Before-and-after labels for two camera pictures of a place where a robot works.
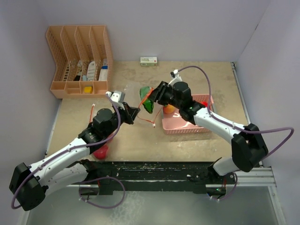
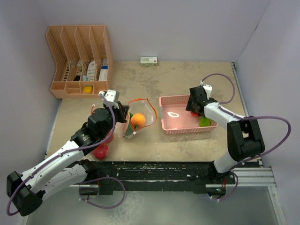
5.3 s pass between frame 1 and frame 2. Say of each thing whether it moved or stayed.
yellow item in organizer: stayed
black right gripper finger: moved
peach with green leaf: moved
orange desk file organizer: stayed
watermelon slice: moved
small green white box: stayed
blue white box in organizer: stayed
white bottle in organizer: stayed
